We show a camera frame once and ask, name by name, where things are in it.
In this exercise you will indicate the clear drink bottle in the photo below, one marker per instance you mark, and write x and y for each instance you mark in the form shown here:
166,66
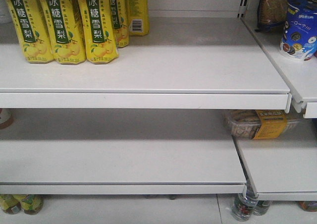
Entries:
243,207
262,207

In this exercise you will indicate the blue cookie cup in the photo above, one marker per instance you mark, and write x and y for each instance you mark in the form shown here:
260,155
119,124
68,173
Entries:
299,38

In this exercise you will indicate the yellow lemon tea bottle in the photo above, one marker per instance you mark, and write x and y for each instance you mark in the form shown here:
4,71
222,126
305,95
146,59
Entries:
9,204
31,204

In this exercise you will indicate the packaged biscuit tray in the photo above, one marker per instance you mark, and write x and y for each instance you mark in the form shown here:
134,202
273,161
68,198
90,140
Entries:
260,124

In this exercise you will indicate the white metal shelf unit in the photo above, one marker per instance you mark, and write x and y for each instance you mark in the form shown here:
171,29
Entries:
151,121

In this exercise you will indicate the yellow pear drink bottle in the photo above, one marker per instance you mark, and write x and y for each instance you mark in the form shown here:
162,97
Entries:
65,29
118,10
31,29
138,17
100,39

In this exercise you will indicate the brown biscuit package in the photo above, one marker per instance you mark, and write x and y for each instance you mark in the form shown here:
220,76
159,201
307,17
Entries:
271,14

